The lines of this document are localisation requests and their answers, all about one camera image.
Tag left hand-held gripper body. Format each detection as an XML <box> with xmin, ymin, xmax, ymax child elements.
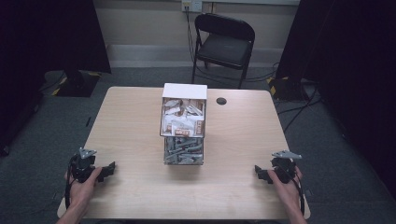
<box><xmin>71</xmin><ymin>147</ymin><xmax>98</xmax><ymax>184</ymax></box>

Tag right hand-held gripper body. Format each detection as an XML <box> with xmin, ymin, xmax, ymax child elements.
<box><xmin>270</xmin><ymin>149</ymin><xmax>303</xmax><ymax>185</ymax></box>

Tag person's left hand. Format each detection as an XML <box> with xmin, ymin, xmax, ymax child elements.
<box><xmin>64</xmin><ymin>166</ymin><xmax>104</xmax><ymax>213</ymax></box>

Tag person's right hand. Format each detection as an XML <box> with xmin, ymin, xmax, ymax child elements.
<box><xmin>267</xmin><ymin>166</ymin><xmax>304</xmax><ymax>214</ymax></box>

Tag clear plastic drawer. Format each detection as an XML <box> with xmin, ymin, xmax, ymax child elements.
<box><xmin>163</xmin><ymin>136</ymin><xmax>205</xmax><ymax>166</ymax></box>

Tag pile of grey sachets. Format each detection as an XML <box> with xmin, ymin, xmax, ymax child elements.
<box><xmin>164</xmin><ymin>137</ymin><xmax>204</xmax><ymax>164</ymax></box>

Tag black stand base striped tape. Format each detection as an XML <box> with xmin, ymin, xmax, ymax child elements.
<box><xmin>266</xmin><ymin>76</ymin><xmax>317</xmax><ymax>102</ymax></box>
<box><xmin>43</xmin><ymin>69</ymin><xmax>103</xmax><ymax>98</ymax></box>

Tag pile of white brown sachets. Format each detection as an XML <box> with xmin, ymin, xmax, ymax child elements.
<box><xmin>162</xmin><ymin>98</ymin><xmax>205</xmax><ymax>137</ymax></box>

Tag white box of packets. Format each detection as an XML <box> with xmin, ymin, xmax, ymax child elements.
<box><xmin>159</xmin><ymin>96</ymin><xmax>206</xmax><ymax>139</ymax></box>

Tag black curtain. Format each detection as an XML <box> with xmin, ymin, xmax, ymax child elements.
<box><xmin>275</xmin><ymin>0</ymin><xmax>396</xmax><ymax>194</ymax></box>
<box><xmin>0</xmin><ymin>0</ymin><xmax>112</xmax><ymax>157</ymax></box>

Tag black folding chair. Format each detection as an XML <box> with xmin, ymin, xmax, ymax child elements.
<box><xmin>191</xmin><ymin>12</ymin><xmax>256</xmax><ymax>90</ymax></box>

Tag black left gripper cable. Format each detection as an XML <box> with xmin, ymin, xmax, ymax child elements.
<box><xmin>64</xmin><ymin>154</ymin><xmax>78</xmax><ymax>210</ymax></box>

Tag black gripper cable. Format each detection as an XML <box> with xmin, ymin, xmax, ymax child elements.
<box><xmin>290</xmin><ymin>170</ymin><xmax>306</xmax><ymax>217</ymax></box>
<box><xmin>64</xmin><ymin>154</ymin><xmax>78</xmax><ymax>210</ymax></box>

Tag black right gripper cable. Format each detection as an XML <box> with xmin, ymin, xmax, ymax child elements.
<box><xmin>290</xmin><ymin>170</ymin><xmax>306</xmax><ymax>217</ymax></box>

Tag black floor cable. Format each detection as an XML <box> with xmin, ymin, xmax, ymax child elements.
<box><xmin>275</xmin><ymin>83</ymin><xmax>325</xmax><ymax>134</ymax></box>

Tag white wall socket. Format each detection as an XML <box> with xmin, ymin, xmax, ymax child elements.
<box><xmin>181</xmin><ymin>0</ymin><xmax>204</xmax><ymax>13</ymax></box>

